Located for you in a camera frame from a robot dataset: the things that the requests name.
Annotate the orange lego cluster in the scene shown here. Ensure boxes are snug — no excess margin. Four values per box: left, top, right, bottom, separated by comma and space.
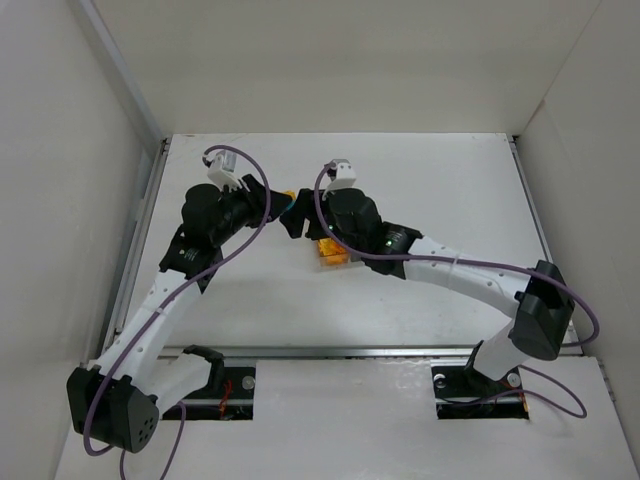
317, 238, 346, 257

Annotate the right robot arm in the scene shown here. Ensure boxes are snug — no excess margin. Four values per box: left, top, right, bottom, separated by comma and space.
280, 188, 575, 381

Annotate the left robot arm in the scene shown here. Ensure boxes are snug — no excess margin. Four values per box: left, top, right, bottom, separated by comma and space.
66, 175, 293, 453

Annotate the amber transparent container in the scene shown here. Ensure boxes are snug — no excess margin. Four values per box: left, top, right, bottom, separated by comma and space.
315, 238, 351, 269

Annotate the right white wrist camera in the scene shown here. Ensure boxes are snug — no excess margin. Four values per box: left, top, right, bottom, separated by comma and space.
322, 159, 356, 199

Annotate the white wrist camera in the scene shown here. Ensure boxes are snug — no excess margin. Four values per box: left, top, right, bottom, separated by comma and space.
202, 149, 244, 192
322, 159, 356, 199

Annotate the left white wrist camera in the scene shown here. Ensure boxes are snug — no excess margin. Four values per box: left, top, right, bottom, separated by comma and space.
202, 149, 244, 192

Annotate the aluminium rail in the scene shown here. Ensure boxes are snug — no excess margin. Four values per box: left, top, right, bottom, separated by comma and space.
159, 323, 493, 358

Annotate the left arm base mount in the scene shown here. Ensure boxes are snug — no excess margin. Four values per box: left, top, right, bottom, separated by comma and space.
182, 365, 257, 421

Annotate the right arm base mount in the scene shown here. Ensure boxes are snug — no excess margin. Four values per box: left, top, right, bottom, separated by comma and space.
431, 365, 529, 420

